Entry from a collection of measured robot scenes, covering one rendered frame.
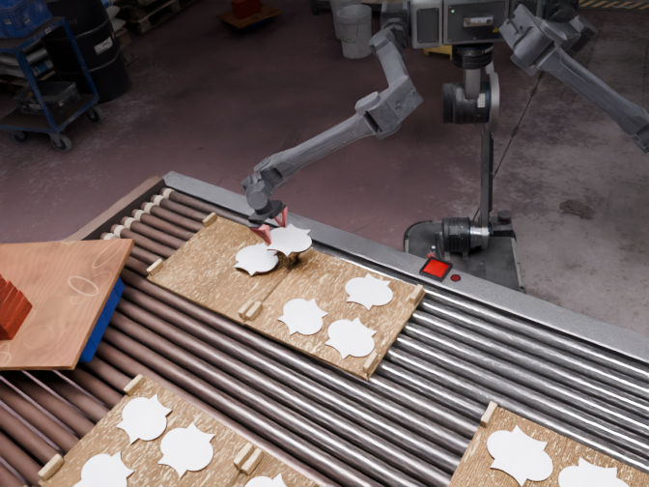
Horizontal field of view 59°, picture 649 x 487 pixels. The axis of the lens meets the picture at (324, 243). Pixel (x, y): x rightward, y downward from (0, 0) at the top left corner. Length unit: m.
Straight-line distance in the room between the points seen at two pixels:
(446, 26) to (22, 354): 1.57
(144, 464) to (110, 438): 0.13
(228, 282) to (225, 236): 0.23
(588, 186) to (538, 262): 0.74
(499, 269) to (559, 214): 0.83
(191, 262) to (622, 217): 2.42
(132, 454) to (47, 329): 0.46
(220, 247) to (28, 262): 0.61
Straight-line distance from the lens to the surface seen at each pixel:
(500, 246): 2.90
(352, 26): 5.21
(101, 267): 1.92
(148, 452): 1.56
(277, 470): 1.44
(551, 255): 3.25
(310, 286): 1.77
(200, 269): 1.93
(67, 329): 1.78
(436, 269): 1.79
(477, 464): 1.42
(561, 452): 1.46
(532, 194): 3.63
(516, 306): 1.73
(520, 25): 1.55
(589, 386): 1.59
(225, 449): 1.49
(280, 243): 1.75
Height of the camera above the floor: 2.19
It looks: 41 degrees down
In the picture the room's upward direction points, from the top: 10 degrees counter-clockwise
